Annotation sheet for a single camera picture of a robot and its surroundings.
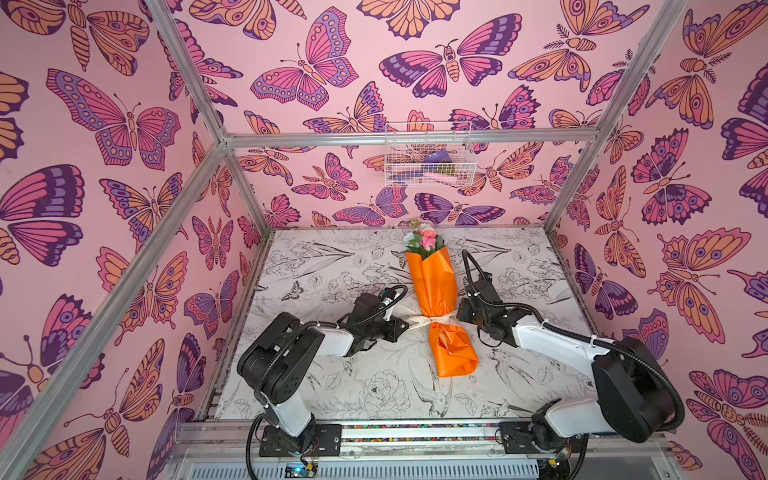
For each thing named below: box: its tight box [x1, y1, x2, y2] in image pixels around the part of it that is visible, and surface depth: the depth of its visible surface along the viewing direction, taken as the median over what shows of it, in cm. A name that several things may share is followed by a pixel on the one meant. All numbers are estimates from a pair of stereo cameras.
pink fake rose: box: [420, 227, 437, 251], surface depth 108 cm
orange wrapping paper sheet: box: [405, 246, 479, 378], surface depth 94 cm
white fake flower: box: [403, 231, 421, 253], surface depth 115 cm
